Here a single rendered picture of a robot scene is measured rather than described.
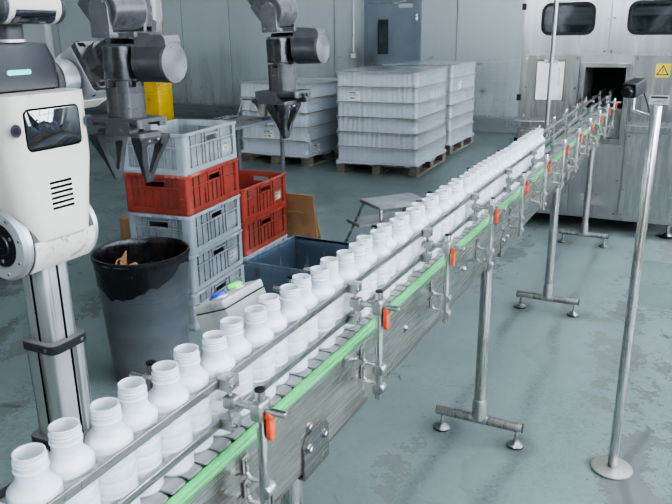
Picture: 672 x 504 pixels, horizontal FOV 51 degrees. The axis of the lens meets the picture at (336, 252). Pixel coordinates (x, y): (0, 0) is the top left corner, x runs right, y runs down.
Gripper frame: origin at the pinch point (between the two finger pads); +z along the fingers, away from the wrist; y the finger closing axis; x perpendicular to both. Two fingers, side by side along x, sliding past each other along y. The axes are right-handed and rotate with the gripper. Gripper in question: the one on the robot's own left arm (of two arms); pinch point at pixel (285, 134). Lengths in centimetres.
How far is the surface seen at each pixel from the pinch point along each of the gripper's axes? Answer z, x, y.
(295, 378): 41, 28, -16
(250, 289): 28.7, 18.1, -0.5
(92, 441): 28, 74, -14
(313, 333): 35.0, 20.0, -15.7
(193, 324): 133, -158, 165
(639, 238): 51, -122, -64
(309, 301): 28.3, 20.3, -15.4
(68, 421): 24, 76, -13
